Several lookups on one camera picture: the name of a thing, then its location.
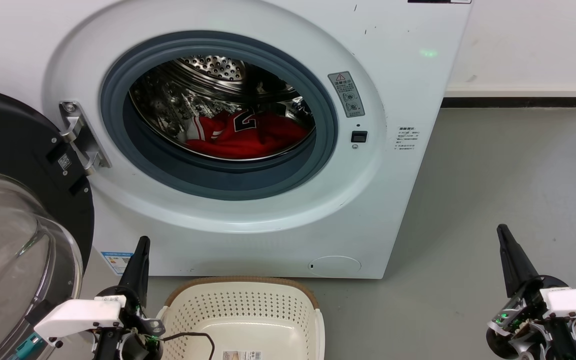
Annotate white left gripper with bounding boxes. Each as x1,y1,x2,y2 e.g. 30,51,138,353
33,236,151,346

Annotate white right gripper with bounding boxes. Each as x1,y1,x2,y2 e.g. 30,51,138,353
497,224,576,321

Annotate red basketball jersey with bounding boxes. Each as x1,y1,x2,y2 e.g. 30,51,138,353
184,107,310,160

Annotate cream perforated laundry basket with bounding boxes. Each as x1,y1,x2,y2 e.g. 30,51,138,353
155,276,326,360

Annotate open washer door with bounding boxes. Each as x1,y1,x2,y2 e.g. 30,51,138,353
0,86,95,360

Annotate blue energy label sticker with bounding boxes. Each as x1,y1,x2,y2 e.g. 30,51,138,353
100,251,134,276

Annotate barcode label sticker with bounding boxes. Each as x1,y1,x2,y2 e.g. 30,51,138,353
222,350,264,360

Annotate white front-load washing machine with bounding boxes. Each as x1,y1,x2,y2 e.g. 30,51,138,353
0,0,473,280

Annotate silver metal door hinge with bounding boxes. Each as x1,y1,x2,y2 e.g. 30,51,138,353
59,101,112,176

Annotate grey rubber door gasket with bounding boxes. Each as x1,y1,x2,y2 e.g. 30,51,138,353
100,31,339,201

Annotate white text instruction sticker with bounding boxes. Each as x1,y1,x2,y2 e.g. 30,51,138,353
394,125,420,153

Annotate round white filter cover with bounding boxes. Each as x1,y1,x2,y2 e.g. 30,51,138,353
308,255,362,277

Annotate stainless steel perforated drum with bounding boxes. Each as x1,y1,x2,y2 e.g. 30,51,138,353
129,55,317,162

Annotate grey warning label sticker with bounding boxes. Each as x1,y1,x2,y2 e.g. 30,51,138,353
328,71,366,119

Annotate thin black cable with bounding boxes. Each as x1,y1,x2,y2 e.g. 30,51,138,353
160,332,216,360

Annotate black wall baseboard strip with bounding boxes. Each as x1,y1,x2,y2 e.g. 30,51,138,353
440,96,576,109

